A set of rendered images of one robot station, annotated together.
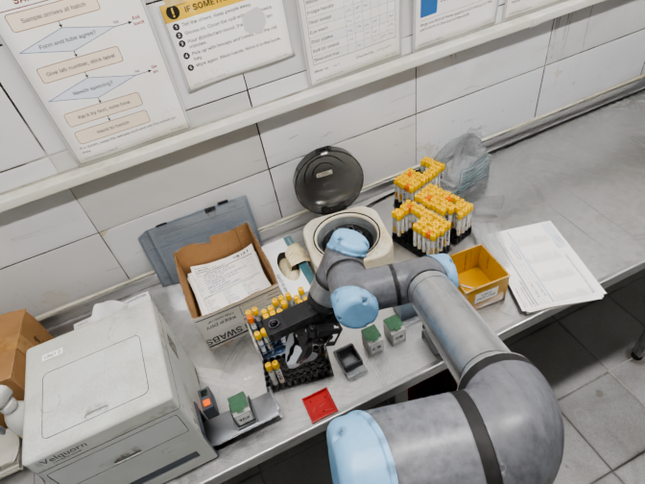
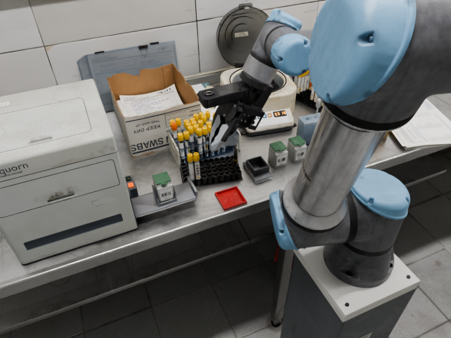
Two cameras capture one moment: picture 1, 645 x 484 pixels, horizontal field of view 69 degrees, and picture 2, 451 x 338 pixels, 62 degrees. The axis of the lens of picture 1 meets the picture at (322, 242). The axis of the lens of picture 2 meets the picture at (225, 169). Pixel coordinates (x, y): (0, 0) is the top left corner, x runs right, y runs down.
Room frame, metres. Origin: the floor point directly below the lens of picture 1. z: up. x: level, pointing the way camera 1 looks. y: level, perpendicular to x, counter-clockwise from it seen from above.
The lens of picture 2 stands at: (-0.19, 0.18, 1.62)
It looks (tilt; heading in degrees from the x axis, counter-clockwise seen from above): 41 degrees down; 353
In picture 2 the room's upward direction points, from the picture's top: 1 degrees counter-clockwise
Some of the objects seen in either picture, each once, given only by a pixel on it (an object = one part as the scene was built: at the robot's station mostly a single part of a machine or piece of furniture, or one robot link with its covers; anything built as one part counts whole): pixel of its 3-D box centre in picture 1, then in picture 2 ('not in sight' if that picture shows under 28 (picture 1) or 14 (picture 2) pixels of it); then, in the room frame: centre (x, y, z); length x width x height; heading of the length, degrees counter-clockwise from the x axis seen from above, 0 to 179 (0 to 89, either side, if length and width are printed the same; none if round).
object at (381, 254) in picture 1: (349, 252); (258, 96); (0.97, -0.08, 0.94); 0.30 x 0.24 x 0.12; 7
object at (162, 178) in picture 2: (238, 402); (162, 179); (0.54, 0.26, 0.98); 0.05 x 0.04 x 0.01; 16
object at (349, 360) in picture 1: (349, 359); (257, 167); (0.64, -0.01, 0.89); 0.09 x 0.05 x 0.04; 16
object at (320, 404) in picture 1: (320, 404); (230, 198); (0.54, 0.08, 0.88); 0.07 x 0.07 x 0.01; 16
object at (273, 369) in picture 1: (294, 358); (210, 159); (0.65, 0.13, 0.93); 0.17 x 0.09 x 0.11; 95
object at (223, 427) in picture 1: (235, 419); (156, 198); (0.53, 0.28, 0.92); 0.21 x 0.07 x 0.05; 106
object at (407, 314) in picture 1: (415, 301); (313, 130); (0.76, -0.21, 0.92); 0.10 x 0.07 x 0.10; 101
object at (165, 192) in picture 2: (241, 409); (163, 188); (0.54, 0.26, 0.95); 0.05 x 0.04 x 0.06; 16
